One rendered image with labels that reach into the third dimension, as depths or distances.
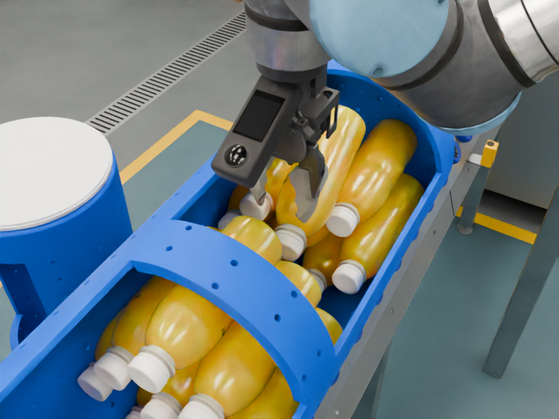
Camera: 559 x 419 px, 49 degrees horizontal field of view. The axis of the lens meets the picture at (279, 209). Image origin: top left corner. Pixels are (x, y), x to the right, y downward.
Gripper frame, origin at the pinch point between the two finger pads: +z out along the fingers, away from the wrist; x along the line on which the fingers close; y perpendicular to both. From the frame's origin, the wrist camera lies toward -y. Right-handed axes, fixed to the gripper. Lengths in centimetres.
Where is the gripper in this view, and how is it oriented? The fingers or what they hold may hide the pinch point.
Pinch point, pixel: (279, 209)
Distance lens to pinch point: 74.5
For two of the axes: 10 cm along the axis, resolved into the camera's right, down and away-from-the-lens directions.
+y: 4.9, -6.0, 6.3
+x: -8.7, -3.4, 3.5
